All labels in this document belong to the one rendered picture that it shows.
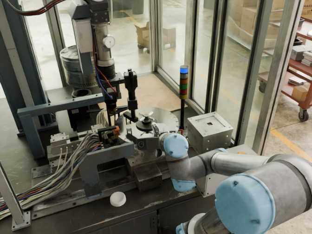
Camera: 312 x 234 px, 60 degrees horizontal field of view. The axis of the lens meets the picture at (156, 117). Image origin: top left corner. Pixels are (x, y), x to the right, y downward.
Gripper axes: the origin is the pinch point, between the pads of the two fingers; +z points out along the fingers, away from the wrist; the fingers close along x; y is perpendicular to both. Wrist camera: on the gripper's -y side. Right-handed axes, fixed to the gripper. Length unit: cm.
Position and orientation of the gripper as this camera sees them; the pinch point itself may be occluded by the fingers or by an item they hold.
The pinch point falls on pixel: (153, 139)
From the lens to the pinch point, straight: 121.4
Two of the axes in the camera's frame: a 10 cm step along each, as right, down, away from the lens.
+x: -1.4, -9.9, -0.1
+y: 9.8, -1.4, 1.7
